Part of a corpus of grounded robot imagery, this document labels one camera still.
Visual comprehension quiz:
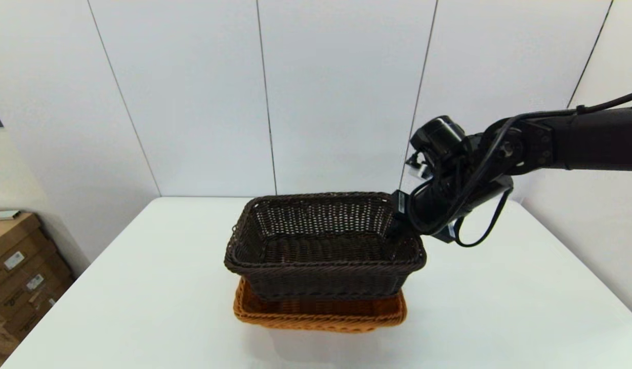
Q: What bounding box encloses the dark brown wicker basket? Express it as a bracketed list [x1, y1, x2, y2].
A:
[224, 192, 428, 301]

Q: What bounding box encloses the orange wicker basket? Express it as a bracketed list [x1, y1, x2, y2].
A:
[233, 277, 408, 334]

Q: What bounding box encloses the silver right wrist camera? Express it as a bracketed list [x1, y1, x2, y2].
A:
[405, 156, 431, 180]

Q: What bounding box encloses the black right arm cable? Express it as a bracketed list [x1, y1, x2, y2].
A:
[408, 88, 632, 248]

